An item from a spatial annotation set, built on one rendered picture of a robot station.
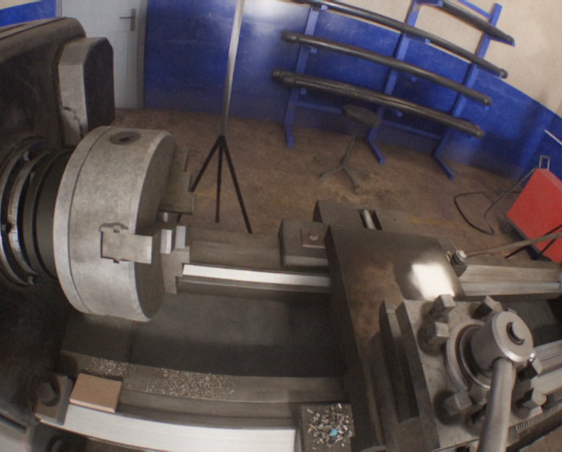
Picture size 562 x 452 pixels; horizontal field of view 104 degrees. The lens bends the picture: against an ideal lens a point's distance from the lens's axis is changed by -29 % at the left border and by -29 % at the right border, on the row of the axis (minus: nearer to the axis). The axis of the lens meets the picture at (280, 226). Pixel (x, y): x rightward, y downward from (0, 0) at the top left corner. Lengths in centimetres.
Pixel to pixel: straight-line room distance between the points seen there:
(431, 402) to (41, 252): 45
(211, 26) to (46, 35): 291
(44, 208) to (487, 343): 49
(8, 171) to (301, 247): 60
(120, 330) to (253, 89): 302
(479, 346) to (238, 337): 54
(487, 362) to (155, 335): 64
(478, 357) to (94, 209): 40
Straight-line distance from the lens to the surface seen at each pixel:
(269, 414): 57
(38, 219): 39
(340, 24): 340
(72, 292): 36
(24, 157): 44
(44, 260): 41
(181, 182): 43
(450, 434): 32
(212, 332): 73
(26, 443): 64
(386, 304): 40
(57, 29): 53
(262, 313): 77
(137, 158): 33
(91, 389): 58
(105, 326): 78
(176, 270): 45
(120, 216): 30
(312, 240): 74
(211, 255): 72
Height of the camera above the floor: 138
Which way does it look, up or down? 41 degrees down
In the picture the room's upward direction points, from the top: 15 degrees clockwise
